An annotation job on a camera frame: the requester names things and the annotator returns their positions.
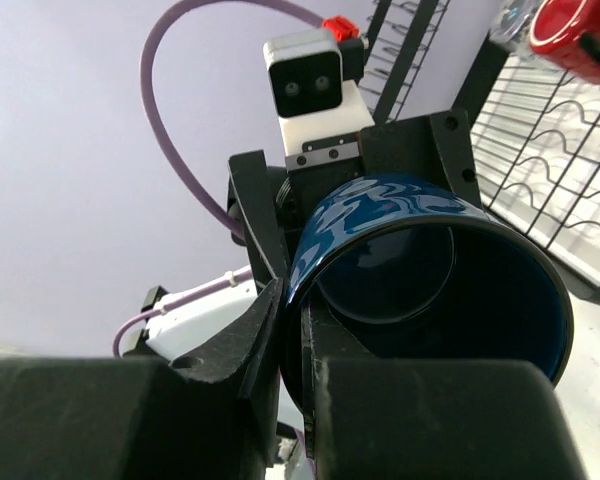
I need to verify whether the clear glass tumbler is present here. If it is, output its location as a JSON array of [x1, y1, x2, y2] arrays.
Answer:
[[489, 0, 539, 53]]

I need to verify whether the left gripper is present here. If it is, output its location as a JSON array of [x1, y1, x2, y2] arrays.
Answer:
[[227, 109, 481, 280]]

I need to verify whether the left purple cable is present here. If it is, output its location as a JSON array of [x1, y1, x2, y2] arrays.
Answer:
[[112, 0, 326, 356]]

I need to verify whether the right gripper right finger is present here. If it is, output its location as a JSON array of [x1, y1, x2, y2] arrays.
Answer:
[[301, 299, 586, 479]]

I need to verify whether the dark blue mug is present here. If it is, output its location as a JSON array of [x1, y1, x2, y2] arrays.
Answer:
[[280, 173, 574, 396]]

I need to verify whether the red ceramic mug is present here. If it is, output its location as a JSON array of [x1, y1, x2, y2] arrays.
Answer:
[[529, 0, 600, 85]]

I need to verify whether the black wire dish rack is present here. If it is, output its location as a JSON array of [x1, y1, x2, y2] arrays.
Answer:
[[361, 1, 600, 305]]

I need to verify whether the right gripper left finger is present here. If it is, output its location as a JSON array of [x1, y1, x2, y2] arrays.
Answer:
[[0, 279, 285, 479]]

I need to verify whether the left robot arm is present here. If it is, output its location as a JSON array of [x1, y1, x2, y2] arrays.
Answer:
[[112, 108, 482, 361]]

